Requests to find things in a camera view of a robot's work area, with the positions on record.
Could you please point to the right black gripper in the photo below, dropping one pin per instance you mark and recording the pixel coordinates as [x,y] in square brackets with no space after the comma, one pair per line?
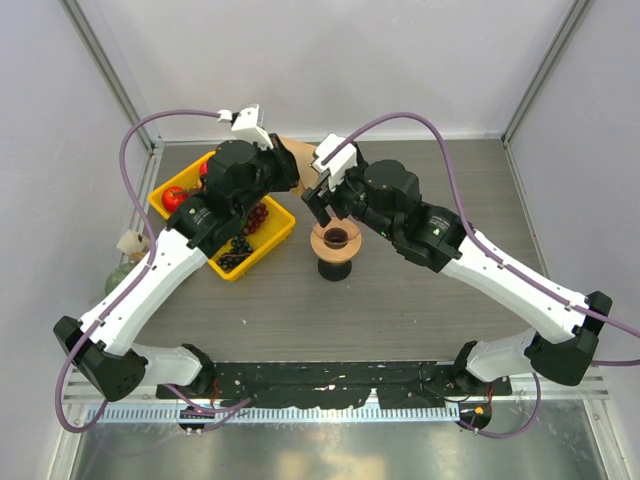
[332,197]

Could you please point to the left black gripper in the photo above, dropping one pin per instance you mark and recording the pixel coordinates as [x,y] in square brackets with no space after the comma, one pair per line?
[281,156]

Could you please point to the brown paper coffee filter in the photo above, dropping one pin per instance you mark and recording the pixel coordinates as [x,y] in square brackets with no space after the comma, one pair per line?
[304,157]

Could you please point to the yellow plastic tray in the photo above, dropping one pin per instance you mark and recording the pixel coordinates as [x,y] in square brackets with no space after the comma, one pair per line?
[279,223]

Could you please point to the round wooden ring holder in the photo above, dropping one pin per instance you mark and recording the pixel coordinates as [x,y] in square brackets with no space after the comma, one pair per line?
[339,256]

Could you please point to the dark red glass carafe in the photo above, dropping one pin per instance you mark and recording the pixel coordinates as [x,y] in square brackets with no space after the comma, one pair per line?
[334,272]

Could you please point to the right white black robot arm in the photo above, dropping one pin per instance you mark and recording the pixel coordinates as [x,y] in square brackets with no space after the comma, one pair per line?
[563,333]

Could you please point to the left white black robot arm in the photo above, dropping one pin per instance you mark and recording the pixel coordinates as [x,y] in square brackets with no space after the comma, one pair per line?
[102,343]

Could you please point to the purple grape bunch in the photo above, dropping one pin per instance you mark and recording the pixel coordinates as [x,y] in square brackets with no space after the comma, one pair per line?
[255,219]

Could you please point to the dark black grape bunch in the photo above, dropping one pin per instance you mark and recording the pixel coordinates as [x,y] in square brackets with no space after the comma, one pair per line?
[240,250]

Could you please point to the red apple left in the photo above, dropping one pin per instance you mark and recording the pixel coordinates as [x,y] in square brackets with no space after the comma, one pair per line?
[173,197]

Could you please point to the green melon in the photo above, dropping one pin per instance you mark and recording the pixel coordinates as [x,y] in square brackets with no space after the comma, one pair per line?
[117,275]

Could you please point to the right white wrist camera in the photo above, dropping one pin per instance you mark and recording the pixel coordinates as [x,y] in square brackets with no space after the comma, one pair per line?
[332,161]

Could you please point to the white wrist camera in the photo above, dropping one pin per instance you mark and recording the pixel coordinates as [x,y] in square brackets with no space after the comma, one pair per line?
[332,161]
[247,125]

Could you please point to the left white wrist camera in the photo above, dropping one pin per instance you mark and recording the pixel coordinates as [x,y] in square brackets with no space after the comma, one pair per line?
[247,125]

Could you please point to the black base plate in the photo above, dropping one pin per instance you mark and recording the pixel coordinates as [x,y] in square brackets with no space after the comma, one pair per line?
[334,385]

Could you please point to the aluminium front rail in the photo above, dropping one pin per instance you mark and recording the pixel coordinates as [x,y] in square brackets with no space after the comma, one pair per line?
[147,404]

